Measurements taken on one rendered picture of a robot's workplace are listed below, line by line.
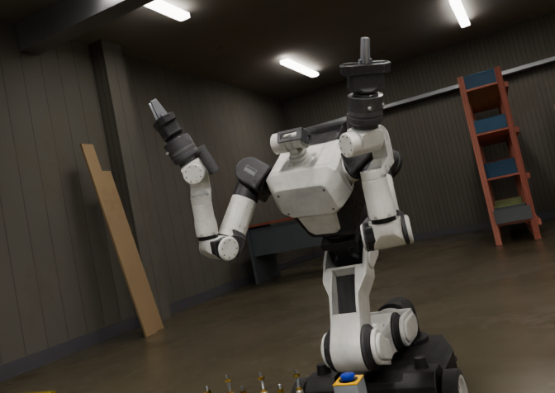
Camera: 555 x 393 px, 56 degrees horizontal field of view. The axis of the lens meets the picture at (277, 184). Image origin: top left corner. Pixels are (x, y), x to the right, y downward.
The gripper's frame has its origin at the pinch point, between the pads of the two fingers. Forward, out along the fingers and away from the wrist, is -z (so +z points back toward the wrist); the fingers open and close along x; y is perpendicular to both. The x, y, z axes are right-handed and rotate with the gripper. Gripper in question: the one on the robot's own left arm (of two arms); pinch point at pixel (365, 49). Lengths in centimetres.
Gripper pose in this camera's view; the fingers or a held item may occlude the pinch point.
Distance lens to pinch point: 132.5
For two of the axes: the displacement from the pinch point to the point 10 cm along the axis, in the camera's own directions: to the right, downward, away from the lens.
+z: 0.7, 9.2, 3.8
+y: -0.9, -3.8, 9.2
